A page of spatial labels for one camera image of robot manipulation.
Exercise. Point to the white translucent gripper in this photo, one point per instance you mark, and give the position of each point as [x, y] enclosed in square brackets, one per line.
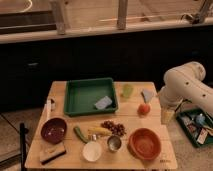
[166, 115]

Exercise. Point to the red apple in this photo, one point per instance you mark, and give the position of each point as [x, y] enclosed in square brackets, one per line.
[144, 109]

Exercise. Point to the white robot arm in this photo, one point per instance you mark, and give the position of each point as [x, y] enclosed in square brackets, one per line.
[185, 82]

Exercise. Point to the small metal cup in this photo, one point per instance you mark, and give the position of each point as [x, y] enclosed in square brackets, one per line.
[114, 143]

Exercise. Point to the white paper cup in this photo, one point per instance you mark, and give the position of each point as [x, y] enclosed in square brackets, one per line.
[92, 151]

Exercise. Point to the green bin with items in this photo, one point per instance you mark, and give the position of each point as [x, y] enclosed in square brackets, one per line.
[192, 122]

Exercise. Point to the orange bowl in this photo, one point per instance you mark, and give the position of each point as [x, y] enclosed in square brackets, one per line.
[144, 144]

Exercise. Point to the bunch of red grapes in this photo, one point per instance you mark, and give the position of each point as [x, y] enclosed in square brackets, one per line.
[116, 129]

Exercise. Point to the blue sponge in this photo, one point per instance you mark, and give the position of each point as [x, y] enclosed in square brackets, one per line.
[103, 103]

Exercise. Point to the yellow banana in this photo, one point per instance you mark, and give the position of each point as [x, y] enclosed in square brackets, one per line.
[100, 131]

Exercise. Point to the green plastic tray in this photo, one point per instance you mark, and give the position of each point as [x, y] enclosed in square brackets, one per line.
[82, 95]

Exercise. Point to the green cucumber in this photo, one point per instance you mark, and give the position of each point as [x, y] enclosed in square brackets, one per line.
[79, 134]

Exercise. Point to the dark red bowl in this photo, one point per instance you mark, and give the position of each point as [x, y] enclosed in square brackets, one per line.
[54, 130]

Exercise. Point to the wooden block brush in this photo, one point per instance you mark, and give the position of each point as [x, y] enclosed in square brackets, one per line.
[48, 154]

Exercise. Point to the black chair frame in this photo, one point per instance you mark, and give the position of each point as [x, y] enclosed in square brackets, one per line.
[23, 146]

